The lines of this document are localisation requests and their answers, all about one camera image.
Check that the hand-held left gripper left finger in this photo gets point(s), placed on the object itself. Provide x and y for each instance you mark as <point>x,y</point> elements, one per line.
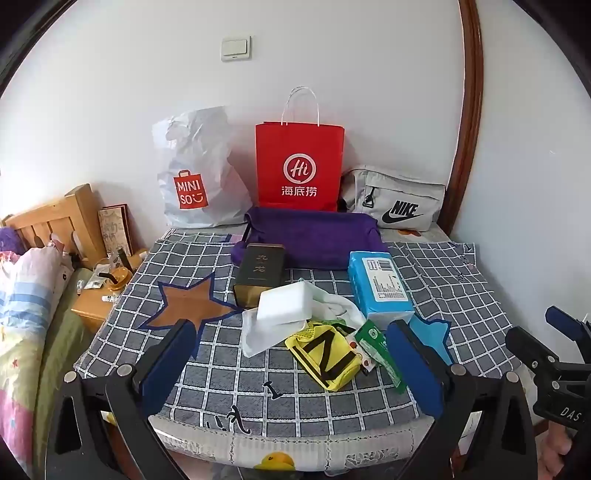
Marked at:
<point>168,364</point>

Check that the white light switch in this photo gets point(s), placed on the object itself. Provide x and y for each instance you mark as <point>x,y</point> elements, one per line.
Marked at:
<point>236,48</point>

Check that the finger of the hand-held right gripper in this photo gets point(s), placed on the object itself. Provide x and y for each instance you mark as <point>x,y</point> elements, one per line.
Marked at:
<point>568,323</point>
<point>535,350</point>

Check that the grey waist bag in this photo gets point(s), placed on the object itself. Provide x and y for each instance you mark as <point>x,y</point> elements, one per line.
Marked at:
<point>392,194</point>

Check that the person's right hand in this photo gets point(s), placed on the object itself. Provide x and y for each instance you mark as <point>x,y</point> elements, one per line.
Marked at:
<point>556,454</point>

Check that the duck print bed sheet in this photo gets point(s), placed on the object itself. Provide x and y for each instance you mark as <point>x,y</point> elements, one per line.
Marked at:
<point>286,450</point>

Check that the wooden nightstand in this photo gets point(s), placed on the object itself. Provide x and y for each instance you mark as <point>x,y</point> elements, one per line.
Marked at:
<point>92,309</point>

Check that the blue tissue pack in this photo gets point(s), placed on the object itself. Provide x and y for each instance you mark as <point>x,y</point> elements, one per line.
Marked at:
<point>378,286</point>

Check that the floral bed quilt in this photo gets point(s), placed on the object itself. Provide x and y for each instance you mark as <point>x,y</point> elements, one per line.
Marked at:
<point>27,323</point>

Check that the green wet wipe packet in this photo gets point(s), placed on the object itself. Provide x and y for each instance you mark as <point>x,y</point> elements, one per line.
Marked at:
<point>381,350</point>

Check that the white sponge block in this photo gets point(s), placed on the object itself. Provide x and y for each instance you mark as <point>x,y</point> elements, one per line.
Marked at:
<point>286,304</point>

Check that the purple plush toy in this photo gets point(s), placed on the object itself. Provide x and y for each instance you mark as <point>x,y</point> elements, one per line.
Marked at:
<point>10,240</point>

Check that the dark green tea tin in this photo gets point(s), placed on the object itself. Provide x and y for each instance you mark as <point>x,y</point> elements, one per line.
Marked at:
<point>261,272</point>

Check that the wooden headboard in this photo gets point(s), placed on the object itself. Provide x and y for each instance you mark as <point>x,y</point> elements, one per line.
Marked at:
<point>55,221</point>

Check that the yellow mesh pouch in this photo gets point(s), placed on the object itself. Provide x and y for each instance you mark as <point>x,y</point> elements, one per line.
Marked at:
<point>328,357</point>

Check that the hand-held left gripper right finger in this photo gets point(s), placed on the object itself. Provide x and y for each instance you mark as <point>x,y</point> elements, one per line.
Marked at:
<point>418,369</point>

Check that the red paper bag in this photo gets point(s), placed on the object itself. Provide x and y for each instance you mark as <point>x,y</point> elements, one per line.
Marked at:
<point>300,157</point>

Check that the white plastic shopping bag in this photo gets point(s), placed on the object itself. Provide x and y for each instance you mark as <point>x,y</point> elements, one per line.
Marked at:
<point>198,157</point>

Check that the brown wooden door frame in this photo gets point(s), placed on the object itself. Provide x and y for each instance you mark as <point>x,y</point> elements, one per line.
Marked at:
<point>472,115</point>

